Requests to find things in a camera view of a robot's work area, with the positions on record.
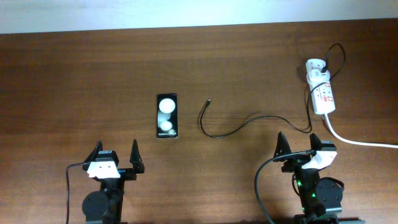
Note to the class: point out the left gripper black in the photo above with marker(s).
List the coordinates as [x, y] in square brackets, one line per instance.
[129, 173]

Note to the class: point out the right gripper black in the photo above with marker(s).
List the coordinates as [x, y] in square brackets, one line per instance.
[295, 163]

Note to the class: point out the black Samsung Galaxy smartphone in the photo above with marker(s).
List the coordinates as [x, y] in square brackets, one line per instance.
[167, 116]

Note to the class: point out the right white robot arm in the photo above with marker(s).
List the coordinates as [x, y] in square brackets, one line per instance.
[320, 196]

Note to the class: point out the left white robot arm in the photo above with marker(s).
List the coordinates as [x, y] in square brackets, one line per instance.
[105, 204]

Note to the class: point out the white power strip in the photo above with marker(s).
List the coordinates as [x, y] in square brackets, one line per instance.
[322, 96]

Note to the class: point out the white USB wall charger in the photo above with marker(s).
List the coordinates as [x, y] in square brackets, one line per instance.
[315, 75]

